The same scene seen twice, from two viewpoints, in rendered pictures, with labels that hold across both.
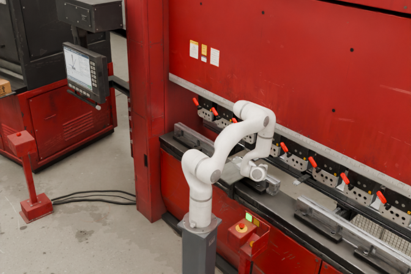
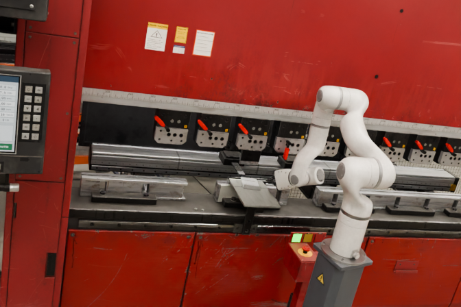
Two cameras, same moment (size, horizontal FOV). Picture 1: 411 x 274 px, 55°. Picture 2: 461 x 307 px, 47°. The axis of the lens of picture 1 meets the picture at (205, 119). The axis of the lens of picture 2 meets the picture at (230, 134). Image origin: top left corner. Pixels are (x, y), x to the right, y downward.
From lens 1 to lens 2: 2.51 m
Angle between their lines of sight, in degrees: 61
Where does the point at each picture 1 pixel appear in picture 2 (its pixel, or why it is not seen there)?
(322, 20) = not seen: outside the picture
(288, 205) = (306, 205)
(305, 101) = (345, 74)
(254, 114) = (360, 96)
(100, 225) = not seen: outside the picture
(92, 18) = not seen: outside the picture
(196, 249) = (355, 286)
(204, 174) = (393, 175)
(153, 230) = not seen: outside the picture
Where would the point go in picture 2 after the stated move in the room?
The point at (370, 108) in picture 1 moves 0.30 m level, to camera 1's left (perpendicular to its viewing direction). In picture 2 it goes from (412, 65) to (403, 72)
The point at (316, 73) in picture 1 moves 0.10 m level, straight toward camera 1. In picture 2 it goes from (361, 40) to (380, 46)
